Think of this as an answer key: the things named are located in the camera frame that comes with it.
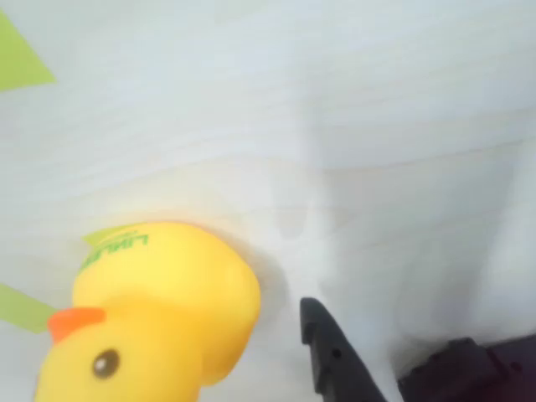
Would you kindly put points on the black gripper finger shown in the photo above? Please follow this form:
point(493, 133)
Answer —
point(335, 360)

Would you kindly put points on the yellow rubber duck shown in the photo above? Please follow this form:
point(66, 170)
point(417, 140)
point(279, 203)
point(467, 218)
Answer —
point(167, 301)

